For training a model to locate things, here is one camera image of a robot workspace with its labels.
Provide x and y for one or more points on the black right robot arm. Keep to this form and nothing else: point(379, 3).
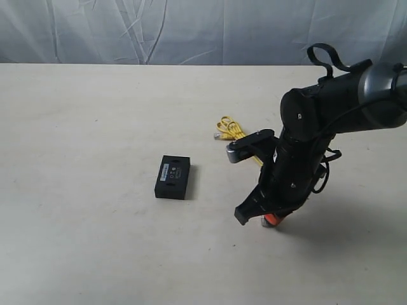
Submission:
point(371, 97)

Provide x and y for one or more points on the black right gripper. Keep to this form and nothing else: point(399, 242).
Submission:
point(298, 169)

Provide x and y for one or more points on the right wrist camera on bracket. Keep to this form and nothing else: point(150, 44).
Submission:
point(260, 144)

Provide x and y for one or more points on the white wrinkled backdrop curtain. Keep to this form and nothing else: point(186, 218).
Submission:
point(199, 32)

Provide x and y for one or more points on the black network switch box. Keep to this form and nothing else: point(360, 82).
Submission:
point(172, 179)

